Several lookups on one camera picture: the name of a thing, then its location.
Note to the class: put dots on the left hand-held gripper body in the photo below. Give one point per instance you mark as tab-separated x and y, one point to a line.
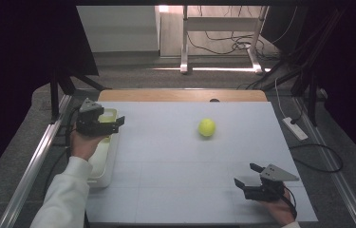
91	126

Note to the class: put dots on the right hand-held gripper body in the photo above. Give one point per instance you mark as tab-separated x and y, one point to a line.
264	192

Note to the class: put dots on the yellow tennis ball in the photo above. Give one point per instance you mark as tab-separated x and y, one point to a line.
108	116
207	127

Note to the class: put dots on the white plastic bin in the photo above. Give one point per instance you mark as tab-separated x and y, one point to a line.
107	164

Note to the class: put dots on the person's left hand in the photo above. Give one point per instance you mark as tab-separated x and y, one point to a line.
84	145

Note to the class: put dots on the person's right hand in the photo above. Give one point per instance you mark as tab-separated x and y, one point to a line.
280	212

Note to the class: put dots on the person's right white sleeve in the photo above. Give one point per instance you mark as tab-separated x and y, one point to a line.
292	225

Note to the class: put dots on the person's white sleeve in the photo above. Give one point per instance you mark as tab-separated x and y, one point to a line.
65	196
292	225

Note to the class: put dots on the black metal stand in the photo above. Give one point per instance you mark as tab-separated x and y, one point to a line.
54	95
312	98

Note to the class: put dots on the white power strip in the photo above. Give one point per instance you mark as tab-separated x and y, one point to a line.
295	128

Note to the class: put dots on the white board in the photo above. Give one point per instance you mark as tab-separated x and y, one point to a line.
182	190

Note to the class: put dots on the wooden table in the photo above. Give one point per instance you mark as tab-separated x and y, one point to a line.
182	95

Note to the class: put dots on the person's left white sleeve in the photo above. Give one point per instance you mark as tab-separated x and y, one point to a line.
65	196

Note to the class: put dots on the black table grommet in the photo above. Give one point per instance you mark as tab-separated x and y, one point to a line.
214	100

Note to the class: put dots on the white cabinet panel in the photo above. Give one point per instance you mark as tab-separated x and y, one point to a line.
118	28

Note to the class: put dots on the metal floor rail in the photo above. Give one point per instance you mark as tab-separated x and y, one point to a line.
333	177
30	174

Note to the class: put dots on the white desk frame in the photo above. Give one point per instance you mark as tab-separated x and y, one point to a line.
221	23

